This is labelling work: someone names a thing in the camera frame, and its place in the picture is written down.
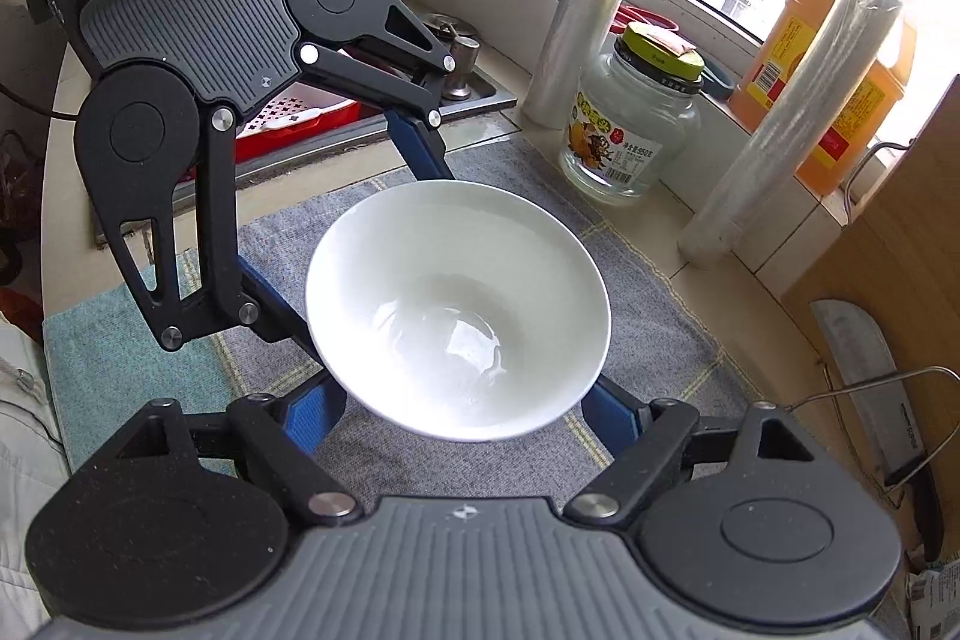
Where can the grey cloth mat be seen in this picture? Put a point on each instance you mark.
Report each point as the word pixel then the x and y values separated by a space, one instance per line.
pixel 660 325

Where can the teal cloth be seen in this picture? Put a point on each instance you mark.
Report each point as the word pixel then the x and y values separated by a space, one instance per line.
pixel 97 355

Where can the teal plastic bowl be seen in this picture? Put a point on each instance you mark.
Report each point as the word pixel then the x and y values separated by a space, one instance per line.
pixel 716 78

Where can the white printed bag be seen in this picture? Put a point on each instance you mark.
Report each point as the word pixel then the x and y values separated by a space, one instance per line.
pixel 934 599

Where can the red plastic basket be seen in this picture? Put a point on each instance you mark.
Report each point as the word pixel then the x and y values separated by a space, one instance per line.
pixel 300 111

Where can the red plastic bowl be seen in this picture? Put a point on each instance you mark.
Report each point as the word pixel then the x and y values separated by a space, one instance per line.
pixel 652 21

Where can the plastic wrap roll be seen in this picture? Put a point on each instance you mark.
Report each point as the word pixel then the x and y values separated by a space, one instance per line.
pixel 585 10
pixel 787 130

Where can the wooden cutting board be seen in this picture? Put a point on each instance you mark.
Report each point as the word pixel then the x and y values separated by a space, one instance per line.
pixel 900 235

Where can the glass jar green lid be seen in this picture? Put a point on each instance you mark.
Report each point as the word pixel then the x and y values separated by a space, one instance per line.
pixel 622 145

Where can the white bowl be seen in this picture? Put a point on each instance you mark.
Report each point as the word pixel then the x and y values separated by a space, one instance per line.
pixel 450 280

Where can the orange cooking oil jug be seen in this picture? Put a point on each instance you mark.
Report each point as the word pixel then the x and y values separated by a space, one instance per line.
pixel 780 48

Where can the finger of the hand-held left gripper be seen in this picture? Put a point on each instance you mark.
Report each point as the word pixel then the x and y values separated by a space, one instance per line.
pixel 424 153
pixel 270 310

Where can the white jacket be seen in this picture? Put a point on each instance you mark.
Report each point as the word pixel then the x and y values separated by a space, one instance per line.
pixel 30 460

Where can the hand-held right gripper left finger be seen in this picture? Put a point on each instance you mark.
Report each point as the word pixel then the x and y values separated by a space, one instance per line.
pixel 315 411

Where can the metal sink plug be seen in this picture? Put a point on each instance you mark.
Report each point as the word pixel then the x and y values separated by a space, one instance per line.
pixel 465 63

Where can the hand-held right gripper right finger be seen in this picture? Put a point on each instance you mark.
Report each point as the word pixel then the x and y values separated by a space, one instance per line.
pixel 611 415

